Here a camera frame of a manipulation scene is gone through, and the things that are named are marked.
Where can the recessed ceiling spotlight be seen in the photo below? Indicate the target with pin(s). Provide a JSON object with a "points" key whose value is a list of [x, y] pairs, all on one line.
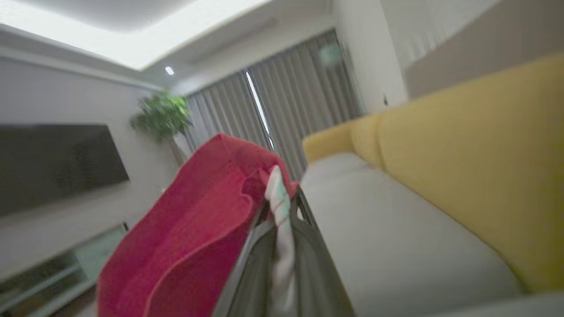
{"points": [[169, 70]]}

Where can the yellow sofa armrest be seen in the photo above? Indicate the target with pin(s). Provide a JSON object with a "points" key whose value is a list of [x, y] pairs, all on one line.
{"points": [[326, 141]]}

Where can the long low TV cabinet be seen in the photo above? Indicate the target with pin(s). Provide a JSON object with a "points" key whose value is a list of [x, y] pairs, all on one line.
{"points": [[44, 281]]}

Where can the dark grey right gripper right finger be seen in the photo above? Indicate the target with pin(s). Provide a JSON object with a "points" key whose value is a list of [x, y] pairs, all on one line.
{"points": [[317, 281]]}

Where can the black wall television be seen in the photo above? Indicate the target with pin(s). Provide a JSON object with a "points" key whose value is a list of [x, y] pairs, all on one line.
{"points": [[53, 167]]}

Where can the red white basketball jersey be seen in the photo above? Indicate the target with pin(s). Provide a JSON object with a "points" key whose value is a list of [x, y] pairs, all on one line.
{"points": [[185, 229]]}

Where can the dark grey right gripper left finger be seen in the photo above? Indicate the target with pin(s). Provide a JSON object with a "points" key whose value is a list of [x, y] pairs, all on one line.
{"points": [[251, 281]]}

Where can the green leafy house plant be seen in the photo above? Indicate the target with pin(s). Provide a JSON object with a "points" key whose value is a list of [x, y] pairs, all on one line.
{"points": [[161, 114]]}

